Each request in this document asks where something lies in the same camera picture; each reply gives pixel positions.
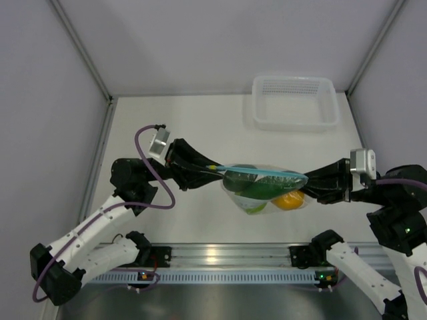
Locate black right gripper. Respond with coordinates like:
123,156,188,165
281,157,392,205

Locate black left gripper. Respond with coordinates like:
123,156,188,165
143,138,225,191

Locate orange fake fruit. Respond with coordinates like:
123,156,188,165
272,191,305,211

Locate dark green fake avocado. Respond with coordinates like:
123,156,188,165
222,170,258,193

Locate green fake cucumber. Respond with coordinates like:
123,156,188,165
238,176,307,200

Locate clear zip bag blue seal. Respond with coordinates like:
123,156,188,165
207,164,308,215

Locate light green fake lime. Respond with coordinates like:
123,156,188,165
237,197,268,215

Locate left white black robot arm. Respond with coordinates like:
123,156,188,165
29,139,222,306

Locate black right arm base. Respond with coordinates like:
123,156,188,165
289,229,344,269

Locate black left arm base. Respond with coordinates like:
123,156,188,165
125,231,172,269

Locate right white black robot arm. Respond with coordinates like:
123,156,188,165
303,159,426,319

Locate white perforated plastic basket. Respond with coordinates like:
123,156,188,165
252,75,340,133

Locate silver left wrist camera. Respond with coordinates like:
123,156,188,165
149,125,170,159

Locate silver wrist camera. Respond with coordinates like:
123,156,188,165
350,149,376,185
149,125,170,159

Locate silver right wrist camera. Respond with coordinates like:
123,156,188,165
350,149,376,185

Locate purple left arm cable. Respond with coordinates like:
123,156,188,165
33,124,176,304

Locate aluminium mounting rail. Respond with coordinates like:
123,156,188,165
93,242,398,269

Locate white slotted cable duct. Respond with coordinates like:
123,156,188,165
90,269,338,287

